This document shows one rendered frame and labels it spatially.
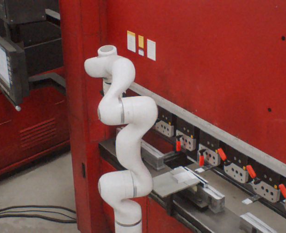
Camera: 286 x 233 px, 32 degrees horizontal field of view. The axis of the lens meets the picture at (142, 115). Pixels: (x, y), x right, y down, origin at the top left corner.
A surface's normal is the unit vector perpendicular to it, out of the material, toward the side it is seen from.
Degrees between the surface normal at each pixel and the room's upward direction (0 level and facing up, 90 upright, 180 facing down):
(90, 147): 90
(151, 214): 90
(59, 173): 0
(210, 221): 0
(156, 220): 90
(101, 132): 90
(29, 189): 0
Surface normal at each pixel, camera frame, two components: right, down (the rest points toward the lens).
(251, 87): -0.83, 0.25
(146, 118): 0.24, 0.56
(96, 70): -0.51, 0.32
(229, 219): -0.01, -0.90
